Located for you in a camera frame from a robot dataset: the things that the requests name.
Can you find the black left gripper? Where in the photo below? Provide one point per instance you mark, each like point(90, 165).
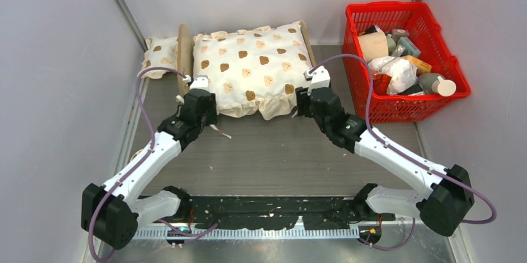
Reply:
point(211, 119)

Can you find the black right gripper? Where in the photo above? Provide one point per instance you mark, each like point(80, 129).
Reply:
point(302, 101)

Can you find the large bear print cushion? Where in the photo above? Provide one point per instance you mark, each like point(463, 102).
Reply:
point(268, 109)

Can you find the small bear print pillow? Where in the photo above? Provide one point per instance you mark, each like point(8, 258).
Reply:
point(161, 52)

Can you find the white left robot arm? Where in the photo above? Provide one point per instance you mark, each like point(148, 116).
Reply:
point(114, 211)

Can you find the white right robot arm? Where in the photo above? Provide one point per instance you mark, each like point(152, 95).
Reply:
point(440, 204)

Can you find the tape roll with blue core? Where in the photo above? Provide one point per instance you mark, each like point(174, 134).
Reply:
point(135, 155)

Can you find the white crumpled bag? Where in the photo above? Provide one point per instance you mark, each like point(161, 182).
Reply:
point(392, 75)

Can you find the teal box in basket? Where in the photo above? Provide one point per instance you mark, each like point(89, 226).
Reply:
point(410, 47)

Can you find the yellow box in basket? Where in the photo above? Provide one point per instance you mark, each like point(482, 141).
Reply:
point(421, 66)

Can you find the grey bottle with beige cap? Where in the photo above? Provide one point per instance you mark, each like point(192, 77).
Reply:
point(435, 83)

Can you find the red plastic basket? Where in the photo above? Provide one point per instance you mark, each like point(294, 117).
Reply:
point(398, 19)

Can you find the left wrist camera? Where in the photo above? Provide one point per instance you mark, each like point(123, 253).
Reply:
point(198, 82)

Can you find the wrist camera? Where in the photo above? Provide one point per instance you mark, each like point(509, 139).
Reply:
point(318, 77)
point(198, 82)

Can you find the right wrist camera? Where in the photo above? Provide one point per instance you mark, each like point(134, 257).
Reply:
point(318, 77)

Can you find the wooden pet bed frame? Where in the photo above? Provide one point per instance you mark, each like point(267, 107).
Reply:
point(185, 55)

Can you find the aluminium frame rail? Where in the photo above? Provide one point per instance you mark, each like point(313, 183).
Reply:
point(132, 23)

